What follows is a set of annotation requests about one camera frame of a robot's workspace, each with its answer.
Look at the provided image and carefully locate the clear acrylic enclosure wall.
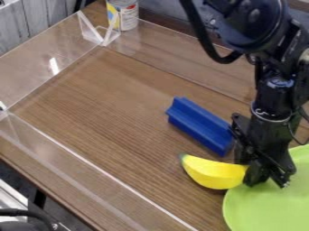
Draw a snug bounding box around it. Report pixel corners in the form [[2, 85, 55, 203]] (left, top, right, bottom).
[[0, 10, 309, 231]]

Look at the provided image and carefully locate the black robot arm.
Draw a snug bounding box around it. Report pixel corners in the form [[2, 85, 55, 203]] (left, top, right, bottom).
[[203, 0, 309, 188]]

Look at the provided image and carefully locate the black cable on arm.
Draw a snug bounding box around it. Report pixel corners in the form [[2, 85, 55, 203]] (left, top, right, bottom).
[[179, 0, 245, 65]]

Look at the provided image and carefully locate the black cable bottom left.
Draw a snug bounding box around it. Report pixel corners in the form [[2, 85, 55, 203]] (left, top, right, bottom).
[[0, 207, 61, 231]]

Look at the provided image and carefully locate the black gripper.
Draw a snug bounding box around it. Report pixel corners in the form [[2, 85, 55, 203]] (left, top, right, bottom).
[[229, 102, 298, 189]]

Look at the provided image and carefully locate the white can with label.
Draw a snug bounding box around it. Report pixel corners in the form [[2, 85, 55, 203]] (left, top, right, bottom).
[[105, 0, 139, 32]]

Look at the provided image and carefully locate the green plate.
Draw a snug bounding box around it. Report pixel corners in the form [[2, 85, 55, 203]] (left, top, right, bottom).
[[222, 144, 309, 231]]

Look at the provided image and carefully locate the blue star-shaped block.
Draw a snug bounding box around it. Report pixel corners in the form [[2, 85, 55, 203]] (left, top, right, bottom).
[[166, 97, 233, 157]]

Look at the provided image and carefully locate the yellow toy banana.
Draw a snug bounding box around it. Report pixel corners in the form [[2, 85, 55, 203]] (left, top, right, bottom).
[[179, 153, 247, 189]]

